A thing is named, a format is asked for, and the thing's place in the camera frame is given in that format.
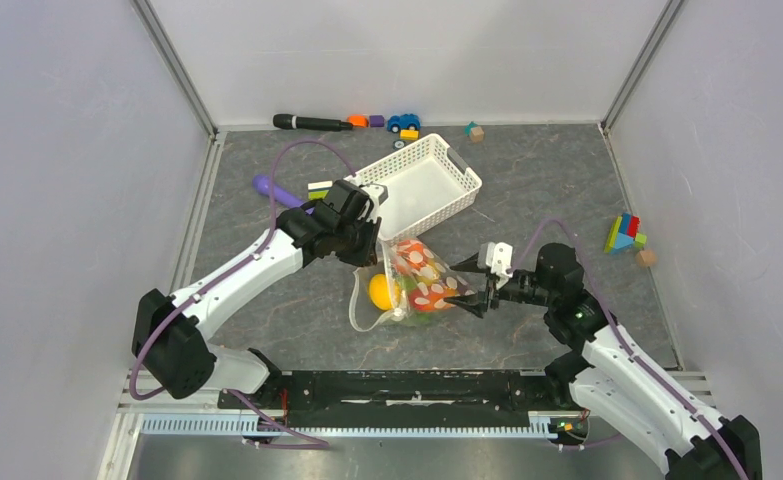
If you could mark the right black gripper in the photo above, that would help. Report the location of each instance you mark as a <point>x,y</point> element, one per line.
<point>475,303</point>

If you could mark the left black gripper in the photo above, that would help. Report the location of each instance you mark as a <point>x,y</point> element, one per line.
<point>366,257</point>

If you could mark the clear dotted zip bag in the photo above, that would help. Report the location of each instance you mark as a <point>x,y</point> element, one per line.
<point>364,316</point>

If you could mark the green toy grapes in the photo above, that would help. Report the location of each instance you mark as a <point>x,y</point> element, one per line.
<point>406,315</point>

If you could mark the orange toy pumpkin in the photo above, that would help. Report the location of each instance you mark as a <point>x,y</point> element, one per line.
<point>413,257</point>

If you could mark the yellow toy lemon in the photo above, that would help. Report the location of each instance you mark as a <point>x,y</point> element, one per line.
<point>384,292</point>

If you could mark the white perforated plastic basket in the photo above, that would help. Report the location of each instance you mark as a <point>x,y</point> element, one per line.
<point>426,183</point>

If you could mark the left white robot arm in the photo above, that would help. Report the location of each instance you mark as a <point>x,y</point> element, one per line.
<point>171,341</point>

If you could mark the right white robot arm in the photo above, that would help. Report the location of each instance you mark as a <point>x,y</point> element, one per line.
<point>608,374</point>

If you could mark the green white building block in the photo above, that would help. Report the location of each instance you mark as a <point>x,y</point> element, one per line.
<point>318,190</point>

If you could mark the orange toy block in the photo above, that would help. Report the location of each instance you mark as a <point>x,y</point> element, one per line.
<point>358,121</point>

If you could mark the purple toy block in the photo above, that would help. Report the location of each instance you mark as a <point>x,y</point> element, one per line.
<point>376,121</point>

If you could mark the yellow toy brick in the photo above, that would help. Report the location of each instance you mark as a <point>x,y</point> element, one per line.
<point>409,135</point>

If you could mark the black microphone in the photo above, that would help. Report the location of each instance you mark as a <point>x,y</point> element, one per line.
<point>295,122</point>

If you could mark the blue toy car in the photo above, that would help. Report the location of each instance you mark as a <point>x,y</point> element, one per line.
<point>398,123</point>

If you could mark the teal and wood cubes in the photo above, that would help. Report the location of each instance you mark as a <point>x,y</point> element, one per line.
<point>474,132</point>

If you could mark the colourful building block stack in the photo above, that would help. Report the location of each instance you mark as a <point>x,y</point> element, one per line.
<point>625,233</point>

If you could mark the wooden cube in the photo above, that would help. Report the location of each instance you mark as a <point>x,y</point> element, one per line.
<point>646,258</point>

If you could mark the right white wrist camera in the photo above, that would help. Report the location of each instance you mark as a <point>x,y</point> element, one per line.
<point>495,258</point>

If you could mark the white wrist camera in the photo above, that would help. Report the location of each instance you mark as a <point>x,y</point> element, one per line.
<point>495,258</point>
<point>378,194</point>

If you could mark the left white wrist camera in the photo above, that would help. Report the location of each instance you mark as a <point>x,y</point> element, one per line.
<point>378,194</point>

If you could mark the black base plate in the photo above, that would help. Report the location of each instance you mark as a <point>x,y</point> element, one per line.
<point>412,398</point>

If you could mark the white cable duct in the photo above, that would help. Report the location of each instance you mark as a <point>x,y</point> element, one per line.
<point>246,424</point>

